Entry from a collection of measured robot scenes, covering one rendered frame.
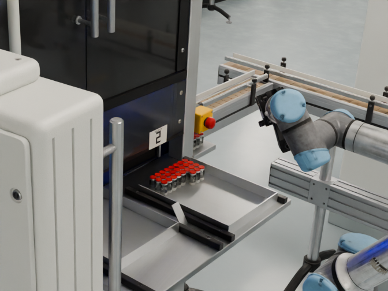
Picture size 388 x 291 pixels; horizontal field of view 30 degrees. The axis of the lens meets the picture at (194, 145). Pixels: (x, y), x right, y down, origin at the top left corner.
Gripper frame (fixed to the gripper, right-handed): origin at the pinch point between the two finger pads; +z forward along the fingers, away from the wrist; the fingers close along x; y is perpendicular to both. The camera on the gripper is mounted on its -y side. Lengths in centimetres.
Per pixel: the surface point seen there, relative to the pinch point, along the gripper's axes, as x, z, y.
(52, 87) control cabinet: 42, -76, 18
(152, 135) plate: 32.7, 29.7, 8.2
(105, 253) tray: 54, -1, -18
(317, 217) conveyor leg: -20, 120, -47
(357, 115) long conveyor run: -44, 87, -10
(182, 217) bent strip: 32.3, 13.1, -17.4
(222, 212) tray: 20.8, 20.2, -20.6
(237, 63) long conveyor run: -11, 125, 29
